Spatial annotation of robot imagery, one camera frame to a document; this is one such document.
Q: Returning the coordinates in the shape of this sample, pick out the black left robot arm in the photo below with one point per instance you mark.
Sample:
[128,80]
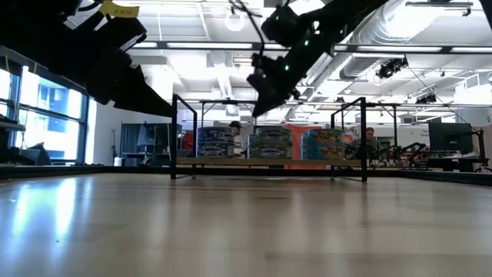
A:
[30,23]

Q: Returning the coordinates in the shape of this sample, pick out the large glass window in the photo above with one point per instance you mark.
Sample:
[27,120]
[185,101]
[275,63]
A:
[50,134]

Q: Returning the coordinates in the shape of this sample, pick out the black overhead frame beam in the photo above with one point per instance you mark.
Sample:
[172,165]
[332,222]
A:
[446,49]

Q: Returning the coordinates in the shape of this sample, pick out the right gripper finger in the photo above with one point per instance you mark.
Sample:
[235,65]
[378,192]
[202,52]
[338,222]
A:
[267,104]

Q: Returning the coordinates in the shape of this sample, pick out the round white ceiling lamp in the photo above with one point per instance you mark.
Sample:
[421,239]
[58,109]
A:
[235,22]

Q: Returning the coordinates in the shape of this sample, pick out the wooden shelf black metal frame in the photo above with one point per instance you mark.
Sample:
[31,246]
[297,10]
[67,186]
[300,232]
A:
[269,162]

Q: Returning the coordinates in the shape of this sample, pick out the black table frame rail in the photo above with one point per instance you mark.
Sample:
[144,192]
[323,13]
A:
[77,172]

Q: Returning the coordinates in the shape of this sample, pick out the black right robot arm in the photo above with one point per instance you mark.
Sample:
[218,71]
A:
[346,19]

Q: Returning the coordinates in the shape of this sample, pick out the orange-red hanging cloth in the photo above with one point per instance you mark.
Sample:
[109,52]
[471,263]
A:
[296,138]

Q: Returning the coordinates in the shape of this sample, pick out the black background metal frame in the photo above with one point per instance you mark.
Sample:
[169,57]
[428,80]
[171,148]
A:
[230,102]

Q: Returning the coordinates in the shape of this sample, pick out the black desk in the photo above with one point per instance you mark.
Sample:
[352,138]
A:
[457,163]

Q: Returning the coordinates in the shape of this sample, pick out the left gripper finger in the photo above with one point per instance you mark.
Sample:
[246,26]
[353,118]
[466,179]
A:
[142,98]

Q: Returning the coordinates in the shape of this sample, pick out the black ceiling track light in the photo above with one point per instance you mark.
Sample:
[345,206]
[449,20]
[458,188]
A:
[466,11]

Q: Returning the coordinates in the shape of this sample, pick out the black background robot arm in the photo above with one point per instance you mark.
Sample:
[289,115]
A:
[419,146]

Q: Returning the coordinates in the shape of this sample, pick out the silver ventilation duct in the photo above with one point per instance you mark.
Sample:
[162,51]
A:
[388,23]

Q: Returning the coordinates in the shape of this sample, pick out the black computer monitor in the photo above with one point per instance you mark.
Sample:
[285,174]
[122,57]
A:
[449,138]

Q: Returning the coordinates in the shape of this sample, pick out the person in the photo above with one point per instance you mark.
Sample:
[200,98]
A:
[235,125]
[370,134]

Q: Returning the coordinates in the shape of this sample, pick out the yellow paper tag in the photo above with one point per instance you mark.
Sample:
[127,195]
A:
[119,9]

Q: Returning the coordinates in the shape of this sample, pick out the dark grey partition curtain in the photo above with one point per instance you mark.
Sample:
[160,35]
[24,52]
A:
[132,138]

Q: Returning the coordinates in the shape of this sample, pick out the white cup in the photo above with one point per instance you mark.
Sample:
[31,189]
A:
[118,161]

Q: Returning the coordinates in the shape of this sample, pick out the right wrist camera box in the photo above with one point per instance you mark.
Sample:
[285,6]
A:
[280,25]

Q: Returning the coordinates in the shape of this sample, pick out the black ceiling spotlight cluster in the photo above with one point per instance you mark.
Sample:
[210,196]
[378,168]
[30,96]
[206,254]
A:
[390,68]

